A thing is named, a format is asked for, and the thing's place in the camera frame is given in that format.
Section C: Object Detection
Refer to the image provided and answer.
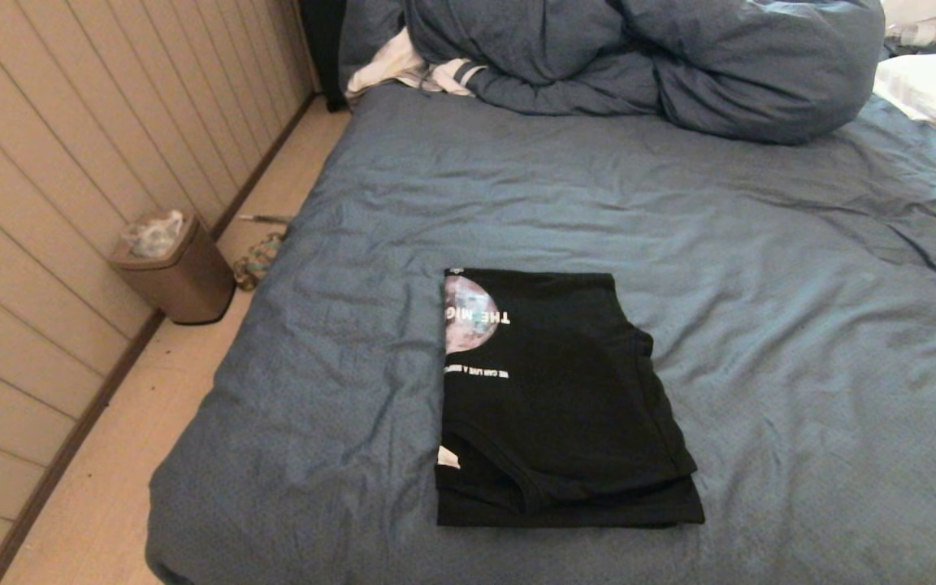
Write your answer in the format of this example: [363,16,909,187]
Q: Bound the black printed t-shirt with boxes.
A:
[435,268,706,529]

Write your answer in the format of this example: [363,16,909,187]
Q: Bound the green patterned slippers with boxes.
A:
[232,232,286,292]

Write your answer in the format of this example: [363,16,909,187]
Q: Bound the white striped garment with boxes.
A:
[346,28,485,98]

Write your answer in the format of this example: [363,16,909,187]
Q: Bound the black bedside furniture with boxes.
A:
[299,0,349,112]

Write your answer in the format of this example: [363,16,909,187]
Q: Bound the bronze trash bin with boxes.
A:
[110,211,235,326]

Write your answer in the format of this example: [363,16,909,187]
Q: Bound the blue bed sheet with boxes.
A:
[143,81,936,585]

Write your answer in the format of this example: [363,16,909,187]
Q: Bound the crumpled blue duvet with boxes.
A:
[338,0,887,145]

